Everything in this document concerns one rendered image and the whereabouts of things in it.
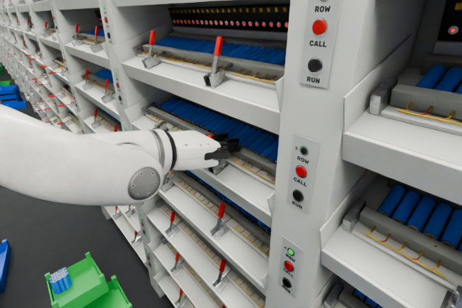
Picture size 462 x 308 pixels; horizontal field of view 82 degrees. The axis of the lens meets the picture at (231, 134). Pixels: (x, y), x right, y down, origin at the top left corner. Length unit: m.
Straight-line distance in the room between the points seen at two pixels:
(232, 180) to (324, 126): 0.27
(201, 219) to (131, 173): 0.44
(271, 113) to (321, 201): 0.15
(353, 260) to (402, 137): 0.20
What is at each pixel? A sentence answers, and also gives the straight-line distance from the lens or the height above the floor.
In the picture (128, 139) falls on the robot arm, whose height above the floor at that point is 1.04.
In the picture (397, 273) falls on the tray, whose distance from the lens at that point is 0.46.
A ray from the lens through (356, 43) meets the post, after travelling 0.33.
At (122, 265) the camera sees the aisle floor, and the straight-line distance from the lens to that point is 1.67.
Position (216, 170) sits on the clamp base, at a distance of 0.59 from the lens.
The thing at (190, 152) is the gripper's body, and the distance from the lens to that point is 0.48.
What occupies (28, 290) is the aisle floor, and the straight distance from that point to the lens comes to 1.78.
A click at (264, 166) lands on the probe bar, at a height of 0.93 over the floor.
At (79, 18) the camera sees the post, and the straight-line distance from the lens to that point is 1.58.
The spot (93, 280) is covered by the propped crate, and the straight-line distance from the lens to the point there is 1.60.
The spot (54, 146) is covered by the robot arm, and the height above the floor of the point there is 1.08.
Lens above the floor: 1.21
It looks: 24 degrees down
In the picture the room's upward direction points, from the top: straight up
